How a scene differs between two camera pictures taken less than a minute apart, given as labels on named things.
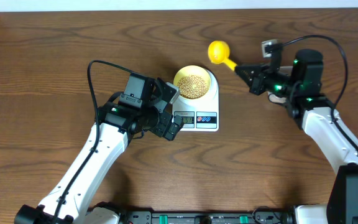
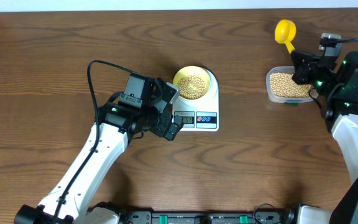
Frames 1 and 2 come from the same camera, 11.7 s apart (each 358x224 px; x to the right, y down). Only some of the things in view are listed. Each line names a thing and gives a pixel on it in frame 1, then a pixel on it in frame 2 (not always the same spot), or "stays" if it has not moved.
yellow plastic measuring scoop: [219, 52] -> [284, 33]
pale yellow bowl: [193, 82] stays
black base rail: [264, 216] stays
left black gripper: [160, 129] stays
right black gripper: [256, 83] -> [302, 70]
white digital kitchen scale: [200, 114] stays
